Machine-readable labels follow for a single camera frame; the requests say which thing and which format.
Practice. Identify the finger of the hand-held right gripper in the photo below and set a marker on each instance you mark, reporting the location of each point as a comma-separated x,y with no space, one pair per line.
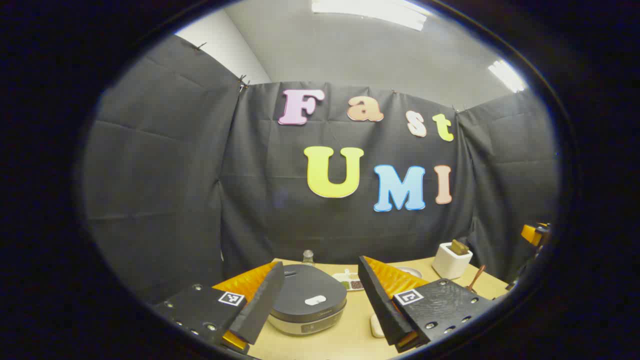
532,234

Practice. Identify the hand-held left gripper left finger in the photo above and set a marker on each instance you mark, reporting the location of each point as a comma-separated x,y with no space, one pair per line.
260,310

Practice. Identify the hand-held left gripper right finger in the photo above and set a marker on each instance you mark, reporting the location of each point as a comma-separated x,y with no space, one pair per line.
380,305

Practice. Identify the clear container of white rice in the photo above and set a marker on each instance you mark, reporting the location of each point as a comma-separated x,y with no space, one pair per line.
376,326

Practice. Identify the brown wooden spoon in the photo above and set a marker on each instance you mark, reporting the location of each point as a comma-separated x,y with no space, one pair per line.
477,277

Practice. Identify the dark grey rice cooker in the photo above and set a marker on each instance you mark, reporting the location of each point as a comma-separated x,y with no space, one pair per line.
310,287

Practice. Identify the white divided bean dish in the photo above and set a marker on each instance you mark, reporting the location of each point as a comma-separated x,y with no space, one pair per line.
350,282

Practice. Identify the white round plate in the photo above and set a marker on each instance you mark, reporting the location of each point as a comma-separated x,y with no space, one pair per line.
412,272

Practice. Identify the small clear glass bottle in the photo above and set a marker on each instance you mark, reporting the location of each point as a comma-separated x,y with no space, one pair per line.
308,257

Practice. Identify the brown toast slice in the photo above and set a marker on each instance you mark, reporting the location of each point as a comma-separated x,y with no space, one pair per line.
459,247

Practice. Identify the white toaster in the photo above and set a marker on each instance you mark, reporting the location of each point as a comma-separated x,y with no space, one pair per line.
450,262

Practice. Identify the small ceiling light panel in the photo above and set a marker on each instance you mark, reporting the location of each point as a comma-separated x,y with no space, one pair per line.
507,76

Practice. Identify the long ceiling light panel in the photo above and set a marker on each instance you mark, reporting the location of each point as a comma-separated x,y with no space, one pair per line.
370,12

